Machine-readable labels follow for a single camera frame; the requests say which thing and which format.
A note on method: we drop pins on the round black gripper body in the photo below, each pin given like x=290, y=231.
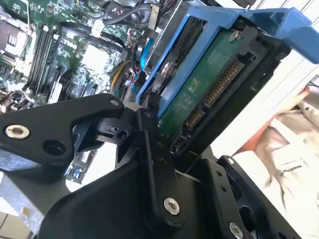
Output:
x=112, y=211

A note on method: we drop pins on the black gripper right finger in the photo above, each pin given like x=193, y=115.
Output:
x=224, y=189

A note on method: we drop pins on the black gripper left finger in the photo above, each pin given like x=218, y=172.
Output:
x=49, y=129

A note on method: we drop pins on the hard disk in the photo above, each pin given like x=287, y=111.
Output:
x=211, y=69

